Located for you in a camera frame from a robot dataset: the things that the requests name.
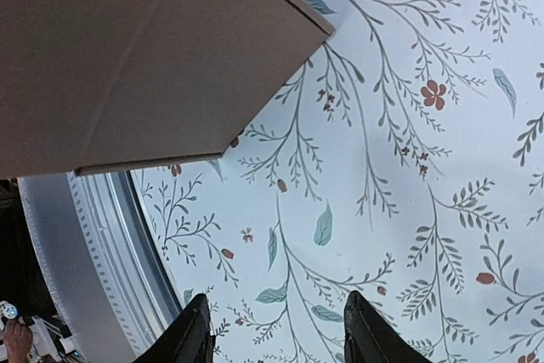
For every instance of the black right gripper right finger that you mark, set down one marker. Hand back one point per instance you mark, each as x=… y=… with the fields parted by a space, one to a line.
x=370 y=339

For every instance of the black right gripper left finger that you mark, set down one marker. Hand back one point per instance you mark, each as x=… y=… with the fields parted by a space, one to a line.
x=187 y=340

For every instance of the brown cardboard box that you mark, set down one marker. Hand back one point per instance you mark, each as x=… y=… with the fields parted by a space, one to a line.
x=95 y=86

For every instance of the operator left hand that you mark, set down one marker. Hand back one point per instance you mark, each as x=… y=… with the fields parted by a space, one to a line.
x=18 y=340

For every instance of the floral patterned table mat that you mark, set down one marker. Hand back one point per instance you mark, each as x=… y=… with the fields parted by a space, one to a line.
x=403 y=160

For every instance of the aluminium front rail base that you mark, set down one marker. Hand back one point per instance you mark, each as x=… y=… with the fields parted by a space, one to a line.
x=98 y=258

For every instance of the white teleoperation handle lower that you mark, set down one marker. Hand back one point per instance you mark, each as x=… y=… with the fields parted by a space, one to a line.
x=51 y=340

